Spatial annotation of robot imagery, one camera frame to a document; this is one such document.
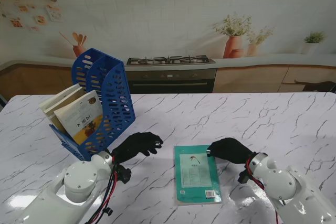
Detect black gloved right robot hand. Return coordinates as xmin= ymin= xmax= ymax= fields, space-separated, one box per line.
xmin=206 ymin=137 xmax=257 ymax=166

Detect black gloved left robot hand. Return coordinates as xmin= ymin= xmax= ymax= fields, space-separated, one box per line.
xmin=111 ymin=132 xmax=164 ymax=164

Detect teal cover book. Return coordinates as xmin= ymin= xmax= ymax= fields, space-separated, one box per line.
xmin=174 ymin=144 xmax=223 ymax=206

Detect yellow and white cover book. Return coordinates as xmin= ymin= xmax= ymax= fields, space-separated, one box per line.
xmin=54 ymin=89 xmax=103 ymax=146

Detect tan kraft cover book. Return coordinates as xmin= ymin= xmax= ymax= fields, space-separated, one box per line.
xmin=44 ymin=89 xmax=86 ymax=132

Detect white and blue cover book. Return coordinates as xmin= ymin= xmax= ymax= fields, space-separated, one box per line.
xmin=38 ymin=83 xmax=83 ymax=114

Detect blue perforated plastic file rack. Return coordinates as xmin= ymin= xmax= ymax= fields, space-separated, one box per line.
xmin=49 ymin=47 xmax=137 ymax=161

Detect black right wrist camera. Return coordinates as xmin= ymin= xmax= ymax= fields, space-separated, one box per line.
xmin=237 ymin=170 xmax=251 ymax=185

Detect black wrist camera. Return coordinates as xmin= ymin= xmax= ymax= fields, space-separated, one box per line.
xmin=115 ymin=165 xmax=132 ymax=185
xmin=237 ymin=170 xmax=251 ymax=185

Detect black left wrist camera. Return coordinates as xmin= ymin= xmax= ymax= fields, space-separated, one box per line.
xmin=115 ymin=165 xmax=132 ymax=185

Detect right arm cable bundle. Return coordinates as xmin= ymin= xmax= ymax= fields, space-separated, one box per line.
xmin=245 ymin=157 xmax=280 ymax=224

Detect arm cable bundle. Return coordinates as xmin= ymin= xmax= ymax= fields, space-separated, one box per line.
xmin=83 ymin=157 xmax=119 ymax=224
xmin=245 ymin=157 xmax=280 ymax=224

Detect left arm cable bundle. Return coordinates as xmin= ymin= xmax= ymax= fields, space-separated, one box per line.
xmin=83 ymin=157 xmax=119 ymax=224

